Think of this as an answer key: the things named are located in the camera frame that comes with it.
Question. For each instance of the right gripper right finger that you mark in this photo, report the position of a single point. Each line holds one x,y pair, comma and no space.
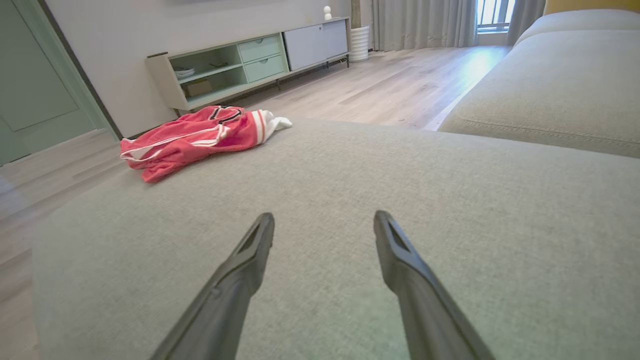
420,300

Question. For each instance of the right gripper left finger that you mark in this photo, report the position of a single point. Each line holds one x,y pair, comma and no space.
235,300

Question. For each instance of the large grey sofa seat cushion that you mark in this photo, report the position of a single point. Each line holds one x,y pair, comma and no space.
350,175

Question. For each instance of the red white striped jersey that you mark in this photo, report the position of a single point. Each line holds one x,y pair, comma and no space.
190,140

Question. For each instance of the brown box in cabinet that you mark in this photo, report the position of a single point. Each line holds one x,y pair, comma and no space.
200,88

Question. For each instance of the cream and green TV cabinet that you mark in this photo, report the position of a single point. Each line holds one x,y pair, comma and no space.
165,80

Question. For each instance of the white bowl in cabinet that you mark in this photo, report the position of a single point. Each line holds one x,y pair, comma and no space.
184,73

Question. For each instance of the green cabinet drawer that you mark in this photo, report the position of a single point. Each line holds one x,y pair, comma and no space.
260,48
265,69

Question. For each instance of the small dark shelf item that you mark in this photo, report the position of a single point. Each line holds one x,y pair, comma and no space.
218,64

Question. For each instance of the grey sofa cushion with seam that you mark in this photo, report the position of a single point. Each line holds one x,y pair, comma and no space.
550,90

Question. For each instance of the white ribbed floor vase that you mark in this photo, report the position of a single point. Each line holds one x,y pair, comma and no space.
359,45

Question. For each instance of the white cabinet sliding door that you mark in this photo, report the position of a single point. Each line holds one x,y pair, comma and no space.
315,44

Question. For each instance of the wide grey curtain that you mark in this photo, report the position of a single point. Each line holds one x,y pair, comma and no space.
425,22

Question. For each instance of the brown trunk in vase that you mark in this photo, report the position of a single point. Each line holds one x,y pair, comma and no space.
355,12

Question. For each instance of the window with bars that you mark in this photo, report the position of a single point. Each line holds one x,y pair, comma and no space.
492,14

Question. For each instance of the pale green door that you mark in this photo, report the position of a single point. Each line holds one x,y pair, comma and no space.
40,75

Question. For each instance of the small white figurine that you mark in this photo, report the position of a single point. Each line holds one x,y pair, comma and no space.
327,13

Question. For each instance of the narrow grey curtain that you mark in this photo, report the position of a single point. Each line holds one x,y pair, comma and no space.
525,15

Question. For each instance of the yellow sofa backrest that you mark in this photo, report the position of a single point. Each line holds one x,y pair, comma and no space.
590,5

